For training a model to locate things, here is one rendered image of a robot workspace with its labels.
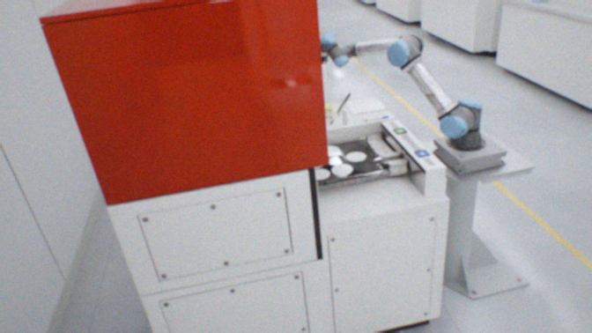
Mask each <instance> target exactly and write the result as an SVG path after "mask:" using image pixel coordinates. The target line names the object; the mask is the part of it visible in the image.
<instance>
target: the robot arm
mask: <svg viewBox="0 0 592 333"><path fill-rule="evenodd" d="M336 39H337V37H336V36H335V35H334V34H333V32H331V31H327V32H325V33H324V35H323V36H322V37H321V39H320V43H321V57H322V64H326V63H324V62H327V61H328V56H329V58H330V59H331V60H332V62H333V63H334V64H335V65H336V66H337V67H338V68H342V67H344V66H345V65H346V64H347V63H348V62H349V59H351V58H353V57H361V56H381V55H387V58H388V61H389V63H390V64H391V65H393V66H396V67H399V68H400V70H401V71H402V72H406V73H407V74H408V75H409V76H410V78H411V79H413V81H414V82H415V83H416V85H417V86H418V89H419V90H420V91H421V92H422V93H423V94H424V96H425V97H426V99H427V100H428V101H429V103H431V105H432V106H433V108H434V109H435V110H436V112H437V118H438V120H439V121H440V131H441V133H442V134H443V135H445V136H446V137H451V140H450V143H451V144H452V145H453V146H455V147H458V148H462V149H475V148H478V147H479V146H481V144H482V137H481V133H480V123H481V114H482V109H483V108H482V106H483V104H482V101H481V100H478V99H473V98H461V99H459V100H458V101H457V102H454V101H452V99H451V98H449V97H448V95H447V94H446V93H445V91H444V90H443V89H442V87H441V86H440V83H439V82H438V81H437V79H436V78H435V77H434V75H433V74H431V72H430V71H429V70H428V69H427V68H426V65H425V64H424V63H423V61H422V58H423V56H422V55H421V53H422V52H423V49H424V42H423V40H422V38H421V37H420V36H419V35H417V34H408V35H402V36H400V37H399V38H396V39H387V40H380V41H365V42H356V41H354V42H351V43H350V44H348V45H345V46H343V47H339V46H338V45H337V43H336ZM325 59H327V60H325Z"/></svg>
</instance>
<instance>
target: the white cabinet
mask: <svg viewBox="0 0 592 333"><path fill-rule="evenodd" d="M448 207H450V202H445V203H437V204H433V205H427V206H423V207H418V208H414V209H409V210H404V211H400V212H396V213H390V214H386V215H381V216H377V217H371V218H363V219H359V220H353V221H349V222H344V223H340V224H334V225H330V226H321V232H322V242H323V253H324V265H325V276H326V286H327V296H328V306H329V326H330V333H392V332H397V331H401V330H405V329H412V328H416V327H420V326H424V325H427V324H428V323H429V319H433V318H438V317H440V304H441V293H442V282H443V271H444V261H445V250H446V239H447V228H448Z"/></svg>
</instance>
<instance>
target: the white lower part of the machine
mask: <svg viewBox="0 0 592 333"><path fill-rule="evenodd" d="M140 298H141V301H142V302H143V305H144V310H145V312H146V315H147V317H148V320H149V323H150V324H151V328H152V332H153V333H330V326H329V306H328V296H327V286H326V276H325V265H324V258H323V259H320V260H317V259H314V260H311V261H306V262H301V263H297V264H294V265H289V266H284V267H279V268H276V269H271V270H262V271H257V272H254V273H248V274H244V275H239V276H236V277H227V278H222V279H218V280H213V281H209V282H204V284H200V285H192V286H187V287H182V288H177V289H173V290H169V291H164V292H156V293H152V294H147V295H143V296H140Z"/></svg>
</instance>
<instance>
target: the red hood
mask: <svg viewBox="0 0 592 333"><path fill-rule="evenodd" d="M39 21H40V24H41V25H42V26H41V30H42V32H43V35H44V38H45V41H46V43H47V45H48V47H49V50H50V52H51V55H52V57H53V60H54V63H55V66H56V69H57V72H58V74H59V77H60V80H61V82H62V85H63V89H64V91H65V94H66V96H67V99H68V102H69V104H70V109H71V112H72V113H73V116H74V120H75V122H76V124H77V127H78V131H80V134H81V136H82V139H83V142H84V144H85V148H86V150H87V153H88V156H89V159H90V161H91V164H92V168H93V171H94V172H95V175H96V179H97V181H98V183H99V186H100V190H101V193H103V196H104V198H105V201H106V204H107V205H110V204H119V203H125V202H130V201H135V200H139V199H145V198H150V197H155V196H165V195H170V194H174V192H180V191H185V190H191V189H200V188H205V187H210V186H215V185H220V184H226V183H230V182H237V181H245V180H250V179H255V178H261V177H265V176H271V175H272V174H281V173H285V172H291V171H296V170H300V169H307V168H311V167H322V166H327V165H328V164H329V148H328V135H327V121H326V108H325V95H324V82H323V69H322V57H321V43H320V30H319V18H318V4H317V0H70V1H68V2H66V3H63V4H61V5H59V6H57V7H56V8H55V9H53V10H52V11H49V12H47V13H46V15H44V16H41V17H39Z"/></svg>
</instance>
